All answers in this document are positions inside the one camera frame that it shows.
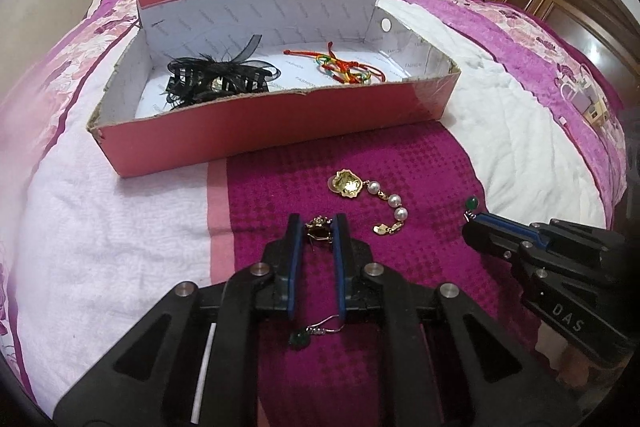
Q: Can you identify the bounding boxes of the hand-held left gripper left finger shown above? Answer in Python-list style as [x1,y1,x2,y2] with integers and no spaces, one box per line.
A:
[52,213,305,427]

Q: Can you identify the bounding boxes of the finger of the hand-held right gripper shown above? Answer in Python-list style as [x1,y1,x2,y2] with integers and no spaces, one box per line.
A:
[462,220,537,265]
[473,212,545,242]

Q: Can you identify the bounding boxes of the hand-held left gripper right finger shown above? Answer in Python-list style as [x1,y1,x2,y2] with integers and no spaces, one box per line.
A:
[332,212,584,427]

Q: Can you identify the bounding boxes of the small gold red earring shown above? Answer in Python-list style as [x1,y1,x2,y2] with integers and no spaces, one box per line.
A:
[305,215,334,249]

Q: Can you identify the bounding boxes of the pink cardboard box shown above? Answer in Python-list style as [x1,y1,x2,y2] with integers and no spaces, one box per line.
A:
[86,0,462,178]

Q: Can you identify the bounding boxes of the multicolour cord bracelet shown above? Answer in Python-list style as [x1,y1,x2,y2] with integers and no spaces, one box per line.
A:
[315,52,386,86]

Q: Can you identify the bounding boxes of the black feather hair clip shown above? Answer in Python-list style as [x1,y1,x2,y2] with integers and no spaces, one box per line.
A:
[162,34,282,110]

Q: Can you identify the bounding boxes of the white charger and small boxes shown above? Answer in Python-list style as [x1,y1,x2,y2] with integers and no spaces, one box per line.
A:
[559,63,622,128]

